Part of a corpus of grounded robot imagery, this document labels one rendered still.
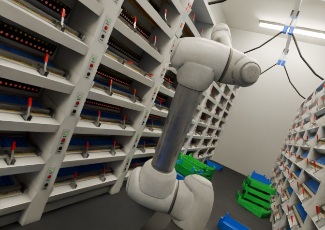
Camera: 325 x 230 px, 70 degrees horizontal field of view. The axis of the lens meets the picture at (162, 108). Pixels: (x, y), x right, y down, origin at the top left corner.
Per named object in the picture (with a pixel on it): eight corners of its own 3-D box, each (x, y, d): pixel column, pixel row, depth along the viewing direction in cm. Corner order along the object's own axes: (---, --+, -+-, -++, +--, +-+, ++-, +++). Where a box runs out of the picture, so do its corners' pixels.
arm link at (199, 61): (166, 223, 100) (117, 207, 100) (169, 197, 115) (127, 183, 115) (238, 49, 74) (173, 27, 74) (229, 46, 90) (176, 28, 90)
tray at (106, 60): (152, 87, 170) (159, 77, 169) (98, 62, 115) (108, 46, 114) (133, 73, 178) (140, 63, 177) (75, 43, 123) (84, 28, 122)
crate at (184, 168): (205, 179, 186) (208, 171, 186) (192, 180, 171) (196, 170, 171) (177, 163, 206) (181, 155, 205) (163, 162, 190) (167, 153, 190)
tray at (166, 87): (182, 102, 233) (190, 91, 232) (157, 90, 179) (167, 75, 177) (168, 91, 242) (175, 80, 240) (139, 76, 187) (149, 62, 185)
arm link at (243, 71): (258, 59, 91) (225, 48, 91) (276, 59, 73) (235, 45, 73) (244, 90, 94) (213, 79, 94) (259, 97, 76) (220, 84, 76)
